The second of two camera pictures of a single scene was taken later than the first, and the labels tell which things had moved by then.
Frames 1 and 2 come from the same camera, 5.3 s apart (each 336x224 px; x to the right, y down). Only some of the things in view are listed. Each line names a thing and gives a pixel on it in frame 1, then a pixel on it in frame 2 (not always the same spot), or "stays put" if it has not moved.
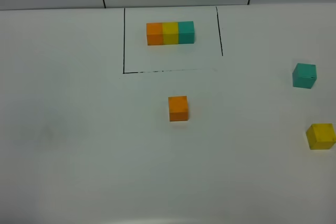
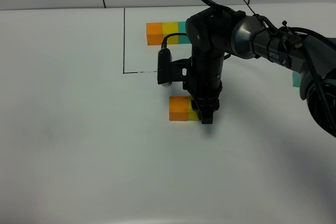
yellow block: (321, 136) → (192, 114)
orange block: (178, 106) stays put
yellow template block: (170, 33) stays put
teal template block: (186, 32) stays put
